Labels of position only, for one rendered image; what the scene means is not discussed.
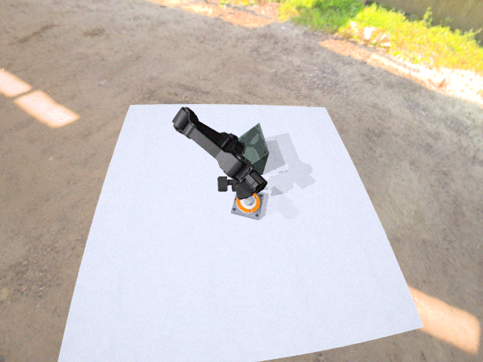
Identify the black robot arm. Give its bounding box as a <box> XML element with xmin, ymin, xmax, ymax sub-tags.
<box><xmin>172</xmin><ymin>106</ymin><xmax>268</xmax><ymax>200</ymax></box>

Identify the orange round plate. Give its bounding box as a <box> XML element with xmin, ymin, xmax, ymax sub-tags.
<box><xmin>236</xmin><ymin>193</ymin><xmax>260</xmax><ymax>213</ymax></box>

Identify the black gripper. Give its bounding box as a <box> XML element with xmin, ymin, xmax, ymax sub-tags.
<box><xmin>217</xmin><ymin>176</ymin><xmax>236</xmax><ymax>192</ymax></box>

